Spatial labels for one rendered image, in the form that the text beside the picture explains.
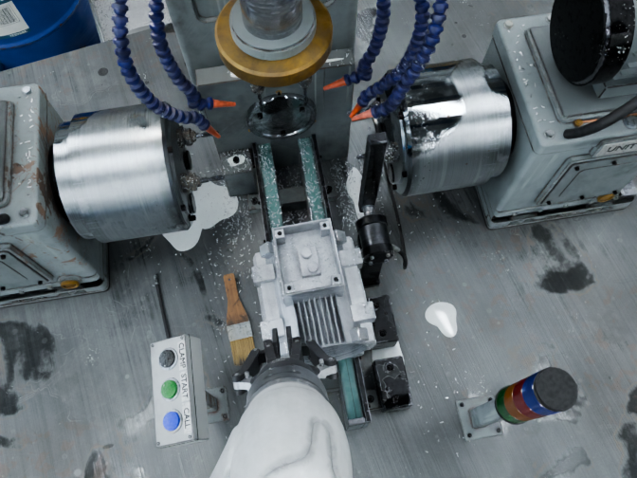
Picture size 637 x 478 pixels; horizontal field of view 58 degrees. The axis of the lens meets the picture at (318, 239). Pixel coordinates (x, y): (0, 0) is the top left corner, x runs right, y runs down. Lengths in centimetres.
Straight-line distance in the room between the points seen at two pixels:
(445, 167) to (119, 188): 58
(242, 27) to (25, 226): 48
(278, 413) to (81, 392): 86
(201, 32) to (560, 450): 108
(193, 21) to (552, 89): 67
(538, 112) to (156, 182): 68
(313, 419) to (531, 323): 90
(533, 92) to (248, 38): 53
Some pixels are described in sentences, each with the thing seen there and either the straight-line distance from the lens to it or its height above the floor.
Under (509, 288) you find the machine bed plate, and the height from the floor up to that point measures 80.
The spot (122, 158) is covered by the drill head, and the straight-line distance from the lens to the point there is 106.
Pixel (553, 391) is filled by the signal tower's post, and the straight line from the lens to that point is 87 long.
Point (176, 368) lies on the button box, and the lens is 100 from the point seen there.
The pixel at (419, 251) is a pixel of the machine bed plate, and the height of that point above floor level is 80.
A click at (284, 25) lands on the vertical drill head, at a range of 88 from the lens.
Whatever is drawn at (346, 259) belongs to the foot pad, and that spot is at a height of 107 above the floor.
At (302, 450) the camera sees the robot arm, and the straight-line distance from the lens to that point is 47.
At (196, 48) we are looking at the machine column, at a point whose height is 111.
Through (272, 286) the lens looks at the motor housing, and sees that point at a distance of 101.
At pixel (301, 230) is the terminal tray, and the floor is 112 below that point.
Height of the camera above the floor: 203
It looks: 68 degrees down
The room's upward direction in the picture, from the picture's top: 1 degrees counter-clockwise
